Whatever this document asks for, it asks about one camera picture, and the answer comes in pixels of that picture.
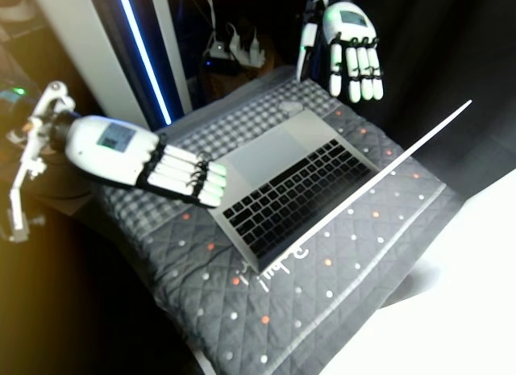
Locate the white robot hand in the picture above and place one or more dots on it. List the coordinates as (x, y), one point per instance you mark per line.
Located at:
(348, 24)
(109, 149)

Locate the silver laptop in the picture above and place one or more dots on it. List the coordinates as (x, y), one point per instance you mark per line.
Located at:
(266, 155)

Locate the white power strip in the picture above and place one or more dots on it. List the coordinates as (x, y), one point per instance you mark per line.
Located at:
(250, 52)

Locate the white pillar with blue light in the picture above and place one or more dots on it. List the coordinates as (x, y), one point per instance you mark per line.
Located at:
(80, 48)

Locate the grey quilt with dots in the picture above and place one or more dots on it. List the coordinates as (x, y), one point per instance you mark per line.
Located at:
(242, 310)

